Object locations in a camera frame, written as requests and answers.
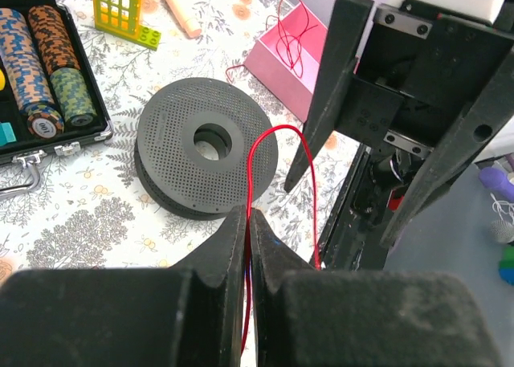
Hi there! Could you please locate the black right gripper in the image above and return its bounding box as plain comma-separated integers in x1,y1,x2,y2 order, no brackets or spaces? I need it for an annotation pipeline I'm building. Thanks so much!
284,0,513,248

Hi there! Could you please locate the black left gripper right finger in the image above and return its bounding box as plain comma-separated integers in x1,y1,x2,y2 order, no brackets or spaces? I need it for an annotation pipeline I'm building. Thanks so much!
248,211,502,366

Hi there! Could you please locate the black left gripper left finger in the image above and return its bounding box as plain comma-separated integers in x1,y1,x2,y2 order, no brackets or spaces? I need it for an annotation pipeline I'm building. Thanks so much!
1,206,246,366

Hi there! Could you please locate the red wire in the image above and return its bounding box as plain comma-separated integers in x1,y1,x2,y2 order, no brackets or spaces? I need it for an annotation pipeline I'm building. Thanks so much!
224,0,323,356

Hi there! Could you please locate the grey cable spool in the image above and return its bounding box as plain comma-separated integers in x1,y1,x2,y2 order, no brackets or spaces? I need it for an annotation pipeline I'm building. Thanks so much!
133,78,271,220

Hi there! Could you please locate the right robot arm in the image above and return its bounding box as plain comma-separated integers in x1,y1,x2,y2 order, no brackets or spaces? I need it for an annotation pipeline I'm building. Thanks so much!
304,0,513,250

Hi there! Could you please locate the pink box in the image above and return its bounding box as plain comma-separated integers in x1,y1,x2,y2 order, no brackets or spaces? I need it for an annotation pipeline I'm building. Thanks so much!
244,3,328,122

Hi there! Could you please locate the peach toy microphone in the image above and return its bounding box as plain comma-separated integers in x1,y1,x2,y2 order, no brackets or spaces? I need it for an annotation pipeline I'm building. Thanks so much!
165,0,202,39

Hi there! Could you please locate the teal block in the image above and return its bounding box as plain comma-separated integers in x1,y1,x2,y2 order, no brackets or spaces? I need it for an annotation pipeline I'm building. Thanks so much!
0,122,17,146

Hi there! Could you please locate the black poker chip case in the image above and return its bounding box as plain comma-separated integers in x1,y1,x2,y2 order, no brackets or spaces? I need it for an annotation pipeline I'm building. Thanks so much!
0,0,114,167

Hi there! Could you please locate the green toy brick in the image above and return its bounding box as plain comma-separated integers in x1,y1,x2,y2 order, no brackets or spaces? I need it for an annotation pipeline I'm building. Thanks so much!
136,25,161,51

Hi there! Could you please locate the yellow toy block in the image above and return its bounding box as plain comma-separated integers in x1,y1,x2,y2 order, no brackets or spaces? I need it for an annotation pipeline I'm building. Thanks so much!
93,0,142,40

